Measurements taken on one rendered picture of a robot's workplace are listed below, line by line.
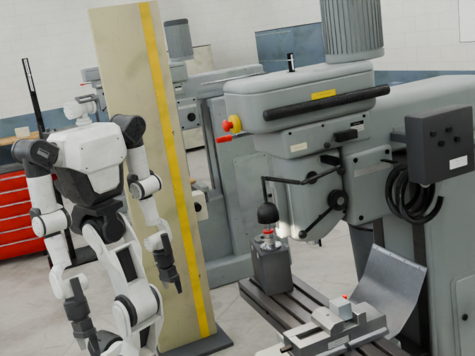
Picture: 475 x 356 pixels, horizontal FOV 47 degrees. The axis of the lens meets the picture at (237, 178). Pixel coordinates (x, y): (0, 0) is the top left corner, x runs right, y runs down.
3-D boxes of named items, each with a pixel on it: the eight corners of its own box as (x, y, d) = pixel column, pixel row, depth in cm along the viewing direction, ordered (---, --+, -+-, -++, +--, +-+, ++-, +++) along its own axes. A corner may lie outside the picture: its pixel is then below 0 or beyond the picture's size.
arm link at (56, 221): (47, 266, 210) (30, 219, 210) (71, 257, 217) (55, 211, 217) (57, 263, 202) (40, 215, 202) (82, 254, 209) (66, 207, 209)
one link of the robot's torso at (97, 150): (40, 209, 228) (18, 126, 219) (108, 185, 251) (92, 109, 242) (76, 218, 207) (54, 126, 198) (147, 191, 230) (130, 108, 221)
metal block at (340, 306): (340, 323, 186) (338, 306, 184) (330, 316, 191) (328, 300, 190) (352, 318, 188) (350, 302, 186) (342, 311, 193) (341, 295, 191)
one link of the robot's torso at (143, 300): (118, 330, 229) (75, 228, 229) (151, 312, 241) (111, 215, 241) (136, 329, 218) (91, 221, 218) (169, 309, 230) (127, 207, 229)
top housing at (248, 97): (256, 137, 165) (248, 84, 160) (223, 128, 188) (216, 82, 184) (382, 107, 181) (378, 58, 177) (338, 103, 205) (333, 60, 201)
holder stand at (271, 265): (266, 297, 229) (260, 253, 224) (254, 275, 250) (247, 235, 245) (293, 289, 231) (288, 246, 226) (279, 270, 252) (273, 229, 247)
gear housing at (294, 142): (286, 161, 171) (282, 130, 169) (254, 151, 193) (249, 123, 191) (374, 139, 183) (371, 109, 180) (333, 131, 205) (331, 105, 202)
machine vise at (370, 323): (304, 369, 177) (300, 340, 175) (282, 348, 191) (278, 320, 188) (390, 333, 190) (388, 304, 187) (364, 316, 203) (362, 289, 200)
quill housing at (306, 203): (305, 250, 182) (292, 158, 174) (276, 234, 201) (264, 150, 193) (352, 234, 189) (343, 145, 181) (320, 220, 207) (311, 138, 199)
